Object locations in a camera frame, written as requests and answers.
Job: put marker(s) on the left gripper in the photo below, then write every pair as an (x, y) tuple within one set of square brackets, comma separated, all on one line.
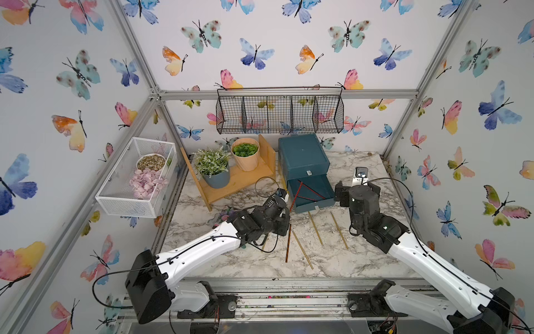
[(284, 220)]

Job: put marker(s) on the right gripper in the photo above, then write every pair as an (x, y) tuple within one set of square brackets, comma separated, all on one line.
[(345, 191)]

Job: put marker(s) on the red pencil diagonal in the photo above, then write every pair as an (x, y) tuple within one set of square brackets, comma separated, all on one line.
[(304, 186), (305, 200)]

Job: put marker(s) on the teal drawer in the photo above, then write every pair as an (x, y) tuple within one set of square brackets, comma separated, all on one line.
[(299, 172), (321, 184)]

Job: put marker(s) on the teal top drawer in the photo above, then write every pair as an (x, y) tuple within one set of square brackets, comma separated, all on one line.
[(299, 172)]

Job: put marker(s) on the red pencil beside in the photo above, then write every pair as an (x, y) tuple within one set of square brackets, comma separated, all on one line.
[(295, 195)]

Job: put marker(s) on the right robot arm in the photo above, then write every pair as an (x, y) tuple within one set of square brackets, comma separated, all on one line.
[(468, 306)]

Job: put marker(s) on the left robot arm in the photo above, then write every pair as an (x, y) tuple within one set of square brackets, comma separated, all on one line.
[(155, 282)]

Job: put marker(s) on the teal drawer cabinet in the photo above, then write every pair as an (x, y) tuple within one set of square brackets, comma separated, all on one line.
[(301, 150)]

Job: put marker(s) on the red pencil long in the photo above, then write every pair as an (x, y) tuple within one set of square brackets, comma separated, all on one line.
[(288, 243)]

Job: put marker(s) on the yellow pencil far right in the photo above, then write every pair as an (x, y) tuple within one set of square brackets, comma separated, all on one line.
[(338, 228)]

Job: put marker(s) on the wooden shelf stand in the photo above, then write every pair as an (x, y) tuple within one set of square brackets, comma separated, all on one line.
[(238, 179)]

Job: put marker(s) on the peach pot green plant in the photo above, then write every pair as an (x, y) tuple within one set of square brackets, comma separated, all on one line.
[(246, 154)]

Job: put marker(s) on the blue pot white-flowered plant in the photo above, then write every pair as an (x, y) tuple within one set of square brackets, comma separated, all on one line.
[(213, 166)]

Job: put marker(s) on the bowl of pebbles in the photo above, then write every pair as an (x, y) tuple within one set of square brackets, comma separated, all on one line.
[(153, 162)]

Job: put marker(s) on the pink artificial flowers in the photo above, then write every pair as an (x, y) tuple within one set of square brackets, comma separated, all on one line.
[(147, 184)]

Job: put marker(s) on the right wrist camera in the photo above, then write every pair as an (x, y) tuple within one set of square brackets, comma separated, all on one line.
[(361, 176)]

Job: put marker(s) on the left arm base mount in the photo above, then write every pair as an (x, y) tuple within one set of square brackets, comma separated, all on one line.
[(199, 301)]

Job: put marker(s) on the black wire wall basket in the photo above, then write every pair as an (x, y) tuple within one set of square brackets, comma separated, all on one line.
[(285, 111)]

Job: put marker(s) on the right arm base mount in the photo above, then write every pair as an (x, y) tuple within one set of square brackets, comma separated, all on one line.
[(372, 303)]

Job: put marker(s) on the white mesh wall basket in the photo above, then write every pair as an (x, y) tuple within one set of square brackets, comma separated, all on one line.
[(116, 196)]

